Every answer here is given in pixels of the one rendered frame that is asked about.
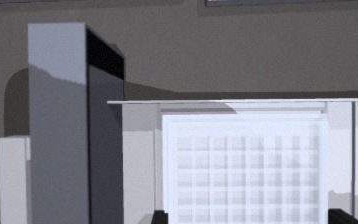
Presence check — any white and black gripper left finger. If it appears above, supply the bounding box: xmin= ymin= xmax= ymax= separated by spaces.
xmin=151 ymin=210 xmax=168 ymax=224

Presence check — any clear multiwell plate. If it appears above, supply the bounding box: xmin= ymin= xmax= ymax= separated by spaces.
xmin=162 ymin=113 xmax=328 ymax=224

